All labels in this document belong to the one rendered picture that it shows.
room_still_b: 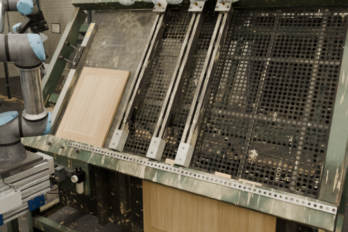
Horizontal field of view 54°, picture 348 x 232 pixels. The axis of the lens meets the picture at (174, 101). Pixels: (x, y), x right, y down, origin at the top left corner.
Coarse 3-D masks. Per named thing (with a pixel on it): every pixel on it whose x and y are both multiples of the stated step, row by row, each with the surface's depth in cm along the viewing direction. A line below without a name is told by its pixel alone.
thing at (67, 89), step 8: (96, 24) 275; (88, 40) 270; (88, 48) 271; (80, 64) 266; (72, 72) 262; (72, 80) 261; (64, 88) 259; (64, 96) 256; (56, 104) 255; (64, 104) 256; (56, 112) 252; (56, 120) 252
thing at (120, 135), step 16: (160, 0) 243; (160, 16) 244; (160, 32) 239; (144, 48) 236; (144, 64) 230; (144, 80) 230; (128, 96) 224; (128, 112) 219; (128, 128) 221; (112, 144) 214
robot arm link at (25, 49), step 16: (16, 48) 141; (32, 48) 142; (16, 64) 146; (32, 64) 146; (32, 80) 152; (32, 96) 157; (32, 112) 162; (48, 112) 170; (32, 128) 165; (48, 128) 168
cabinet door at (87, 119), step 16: (80, 80) 258; (96, 80) 251; (112, 80) 244; (80, 96) 251; (96, 96) 245; (112, 96) 238; (80, 112) 245; (96, 112) 238; (112, 112) 232; (64, 128) 245; (80, 128) 239; (96, 128) 233; (96, 144) 227
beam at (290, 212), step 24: (24, 144) 251; (120, 168) 207; (144, 168) 200; (192, 192) 183; (216, 192) 177; (240, 192) 171; (264, 192) 167; (288, 216) 158; (312, 216) 154; (336, 216) 150
